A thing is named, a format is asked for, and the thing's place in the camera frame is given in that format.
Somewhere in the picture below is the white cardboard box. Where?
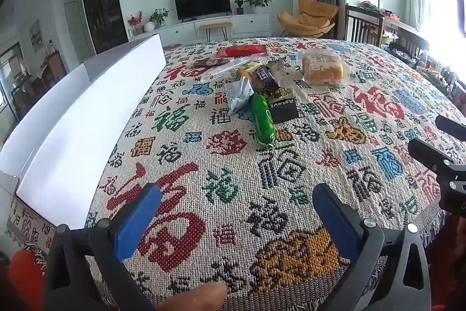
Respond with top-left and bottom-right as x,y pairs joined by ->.
0,34 -> 167,231

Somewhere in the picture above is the red snack packet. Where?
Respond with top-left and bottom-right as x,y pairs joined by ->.
217,44 -> 269,59

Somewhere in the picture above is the long clear plastic packet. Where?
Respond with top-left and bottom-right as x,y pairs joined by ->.
200,58 -> 253,80

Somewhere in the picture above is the white television cabinet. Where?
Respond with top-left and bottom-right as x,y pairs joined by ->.
127,13 -> 272,48

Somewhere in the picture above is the dark display cabinet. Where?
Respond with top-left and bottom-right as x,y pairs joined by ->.
79,0 -> 129,55

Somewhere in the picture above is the pale green snack packet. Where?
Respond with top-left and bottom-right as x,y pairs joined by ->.
235,59 -> 272,73

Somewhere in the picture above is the bagged bread loaf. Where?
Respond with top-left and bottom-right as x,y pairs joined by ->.
298,48 -> 356,88

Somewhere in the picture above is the printed woven blanket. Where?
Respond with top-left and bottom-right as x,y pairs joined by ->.
3,37 -> 466,311

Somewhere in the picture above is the brown snack bar packet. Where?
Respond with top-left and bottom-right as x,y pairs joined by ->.
192,57 -> 234,68

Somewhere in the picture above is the green sausage packet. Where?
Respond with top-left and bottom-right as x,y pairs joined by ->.
252,94 -> 278,146

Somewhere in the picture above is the person's left hand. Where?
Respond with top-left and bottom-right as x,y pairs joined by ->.
156,282 -> 229,311

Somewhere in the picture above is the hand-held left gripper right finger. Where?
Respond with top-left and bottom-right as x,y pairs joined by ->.
312,183 -> 432,311

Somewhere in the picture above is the white door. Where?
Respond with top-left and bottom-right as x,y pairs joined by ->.
64,1 -> 88,59

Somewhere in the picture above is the brown pastry clear packet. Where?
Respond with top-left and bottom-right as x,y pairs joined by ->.
267,56 -> 292,86

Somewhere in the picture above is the wooden side cabinet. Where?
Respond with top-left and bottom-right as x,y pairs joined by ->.
39,52 -> 68,90

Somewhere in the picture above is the black television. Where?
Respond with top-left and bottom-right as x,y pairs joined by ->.
174,0 -> 232,22

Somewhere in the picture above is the black snack packet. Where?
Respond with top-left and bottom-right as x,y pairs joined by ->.
267,96 -> 300,125

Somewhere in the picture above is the dark wooden chair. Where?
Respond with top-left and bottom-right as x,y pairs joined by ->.
344,5 -> 386,47

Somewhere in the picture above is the leafy potted plant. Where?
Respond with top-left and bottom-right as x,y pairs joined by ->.
149,8 -> 170,28

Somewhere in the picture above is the red flower bouquet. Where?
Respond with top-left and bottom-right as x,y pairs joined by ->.
127,10 -> 145,35

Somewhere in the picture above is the red blurred object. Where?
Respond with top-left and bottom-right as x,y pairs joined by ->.
8,249 -> 45,311

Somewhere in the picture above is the dark chocolate bar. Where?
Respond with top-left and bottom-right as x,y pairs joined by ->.
253,65 -> 279,95

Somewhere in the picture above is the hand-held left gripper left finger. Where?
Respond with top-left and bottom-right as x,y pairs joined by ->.
44,183 -> 162,311

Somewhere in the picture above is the orange lounge chair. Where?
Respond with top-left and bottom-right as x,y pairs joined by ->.
277,0 -> 339,39

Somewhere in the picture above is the cluttered wooden table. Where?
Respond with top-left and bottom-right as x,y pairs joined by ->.
382,10 -> 466,105

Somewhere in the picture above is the large plant white pot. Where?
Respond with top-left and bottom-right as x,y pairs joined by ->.
243,0 -> 273,15

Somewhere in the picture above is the wall picture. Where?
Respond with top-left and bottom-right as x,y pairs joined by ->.
30,20 -> 44,53

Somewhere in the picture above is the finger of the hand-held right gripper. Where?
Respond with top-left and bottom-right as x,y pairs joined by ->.
408,139 -> 466,188
436,115 -> 466,143

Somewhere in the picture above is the wooden stool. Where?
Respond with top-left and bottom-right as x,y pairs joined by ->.
200,21 -> 234,41

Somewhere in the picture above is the silver white snack bag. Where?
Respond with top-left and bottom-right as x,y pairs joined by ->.
223,76 -> 255,117

